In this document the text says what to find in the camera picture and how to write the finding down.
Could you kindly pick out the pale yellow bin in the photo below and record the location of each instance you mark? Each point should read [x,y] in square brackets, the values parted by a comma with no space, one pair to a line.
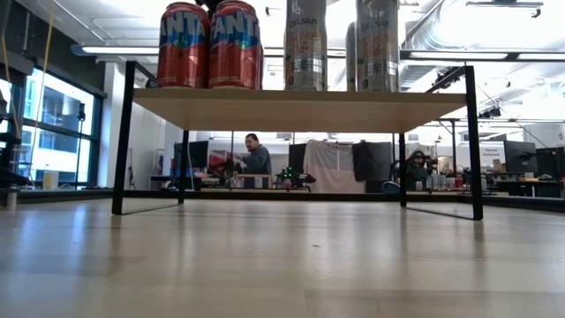
[50,180]

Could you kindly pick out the white plastic cup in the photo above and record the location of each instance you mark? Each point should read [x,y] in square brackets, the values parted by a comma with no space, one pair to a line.
[11,199]

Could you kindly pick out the black hanging cloth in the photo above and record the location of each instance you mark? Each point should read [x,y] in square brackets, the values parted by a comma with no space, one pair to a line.
[371,161]

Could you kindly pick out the person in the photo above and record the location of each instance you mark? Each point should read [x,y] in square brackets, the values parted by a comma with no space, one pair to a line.
[258,161]

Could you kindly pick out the black monitor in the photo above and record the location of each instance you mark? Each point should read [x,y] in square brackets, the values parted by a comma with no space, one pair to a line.
[194,154]
[297,156]
[521,156]

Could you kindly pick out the pink and white cloth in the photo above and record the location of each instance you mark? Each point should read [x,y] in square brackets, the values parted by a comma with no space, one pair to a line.
[331,172]

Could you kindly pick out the red Fanta soda can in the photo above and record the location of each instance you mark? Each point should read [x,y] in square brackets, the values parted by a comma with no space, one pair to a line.
[236,57]
[183,57]

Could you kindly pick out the white Celsius drink can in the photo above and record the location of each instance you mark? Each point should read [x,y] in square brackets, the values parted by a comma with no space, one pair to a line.
[351,57]
[377,53]
[305,53]

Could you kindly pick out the dark framed window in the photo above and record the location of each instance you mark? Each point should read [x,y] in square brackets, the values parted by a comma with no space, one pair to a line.
[57,101]

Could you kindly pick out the black aluminium table frame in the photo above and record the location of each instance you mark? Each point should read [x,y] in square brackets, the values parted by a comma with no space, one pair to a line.
[353,196]

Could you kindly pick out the wooden shelf with black legs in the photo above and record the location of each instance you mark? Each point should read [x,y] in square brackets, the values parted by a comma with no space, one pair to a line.
[291,110]

